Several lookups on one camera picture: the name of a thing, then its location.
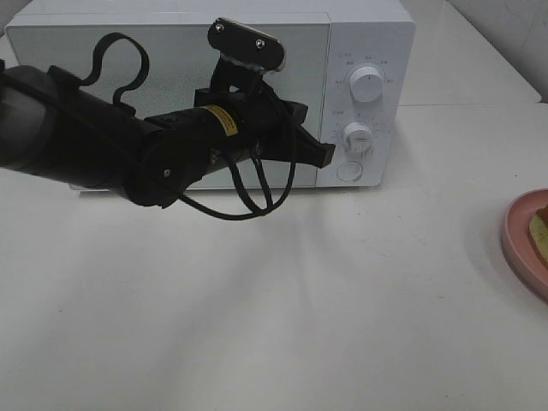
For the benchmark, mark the round white door button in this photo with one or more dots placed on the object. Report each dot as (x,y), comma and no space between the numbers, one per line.
(350,171)

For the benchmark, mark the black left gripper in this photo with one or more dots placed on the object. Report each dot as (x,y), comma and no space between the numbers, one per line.
(262,126)

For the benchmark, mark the white microwave oven body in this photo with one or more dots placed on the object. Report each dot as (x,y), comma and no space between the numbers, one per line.
(360,32)

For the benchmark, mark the white microwave door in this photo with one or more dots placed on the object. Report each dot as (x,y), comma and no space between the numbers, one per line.
(181,61)

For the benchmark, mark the pink round plate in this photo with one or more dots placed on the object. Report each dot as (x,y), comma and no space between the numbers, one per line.
(519,249)

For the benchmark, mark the upper white power knob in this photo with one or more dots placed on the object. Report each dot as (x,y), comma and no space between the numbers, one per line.
(366,83)

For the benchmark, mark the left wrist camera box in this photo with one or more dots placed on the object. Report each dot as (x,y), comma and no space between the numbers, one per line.
(245,56)

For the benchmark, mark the sandwich with lettuce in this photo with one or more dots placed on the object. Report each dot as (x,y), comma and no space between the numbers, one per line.
(538,232)

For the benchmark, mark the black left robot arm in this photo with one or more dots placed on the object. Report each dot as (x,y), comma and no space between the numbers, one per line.
(52,129)

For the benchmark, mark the white timer knob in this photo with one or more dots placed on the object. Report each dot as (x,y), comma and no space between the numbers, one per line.
(357,137)

